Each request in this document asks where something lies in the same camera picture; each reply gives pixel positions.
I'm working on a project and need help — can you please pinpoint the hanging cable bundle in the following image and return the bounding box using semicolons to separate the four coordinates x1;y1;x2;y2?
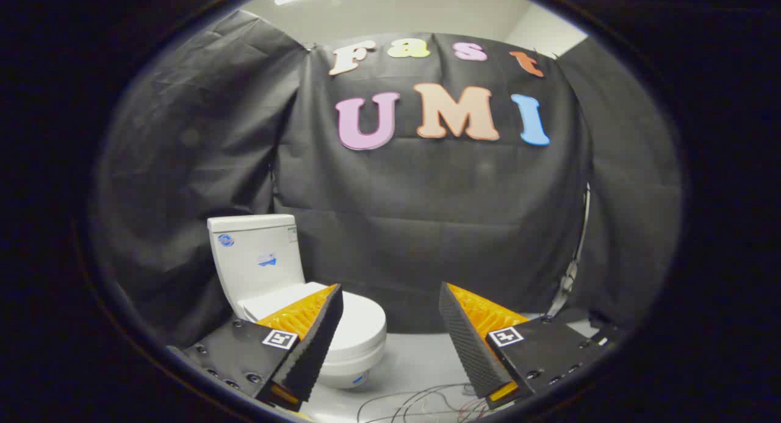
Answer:
548;184;592;319

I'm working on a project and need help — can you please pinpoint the white toilet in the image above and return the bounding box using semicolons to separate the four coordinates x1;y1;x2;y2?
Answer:
207;214;388;390

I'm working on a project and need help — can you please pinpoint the red cable bundle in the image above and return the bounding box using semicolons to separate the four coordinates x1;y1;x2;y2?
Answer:
455;394;492;421

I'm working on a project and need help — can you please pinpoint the white toilet lid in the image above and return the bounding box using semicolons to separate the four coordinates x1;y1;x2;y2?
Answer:
241;281;387;364

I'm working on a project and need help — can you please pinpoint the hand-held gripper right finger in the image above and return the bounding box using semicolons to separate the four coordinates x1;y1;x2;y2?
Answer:
438;281;617;410

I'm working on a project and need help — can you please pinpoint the black backdrop cloth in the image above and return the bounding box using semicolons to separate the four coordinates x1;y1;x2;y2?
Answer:
92;11;683;350

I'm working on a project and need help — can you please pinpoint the tangle of black cables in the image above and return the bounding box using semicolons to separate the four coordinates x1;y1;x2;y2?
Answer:
357;383;489;423

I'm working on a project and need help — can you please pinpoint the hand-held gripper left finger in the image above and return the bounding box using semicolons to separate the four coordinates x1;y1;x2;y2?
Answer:
177;283;344;413

